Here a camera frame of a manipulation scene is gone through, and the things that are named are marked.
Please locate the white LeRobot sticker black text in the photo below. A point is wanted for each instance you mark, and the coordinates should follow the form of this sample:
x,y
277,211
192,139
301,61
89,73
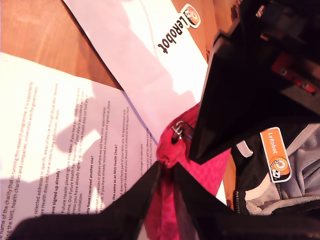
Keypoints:
x,y
175,35

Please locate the printed white paper sheet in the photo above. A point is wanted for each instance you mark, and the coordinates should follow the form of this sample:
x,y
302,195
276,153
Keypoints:
x,y
62,112

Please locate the white paper envelope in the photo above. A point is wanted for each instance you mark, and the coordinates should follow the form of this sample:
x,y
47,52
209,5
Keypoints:
x,y
130,50

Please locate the orange LeRobot sticker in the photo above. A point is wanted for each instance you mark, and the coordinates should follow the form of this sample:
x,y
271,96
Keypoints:
x,y
273,150

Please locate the pink dotted zip bag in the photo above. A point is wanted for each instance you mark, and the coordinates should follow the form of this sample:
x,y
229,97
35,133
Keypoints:
x,y
207,172

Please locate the black jacket grey lining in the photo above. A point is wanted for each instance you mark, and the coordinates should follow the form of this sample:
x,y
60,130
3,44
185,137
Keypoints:
x,y
300,162

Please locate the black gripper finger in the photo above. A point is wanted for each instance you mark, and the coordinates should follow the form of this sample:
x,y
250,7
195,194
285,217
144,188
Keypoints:
x,y
290,110
210,220
125,215
230,100

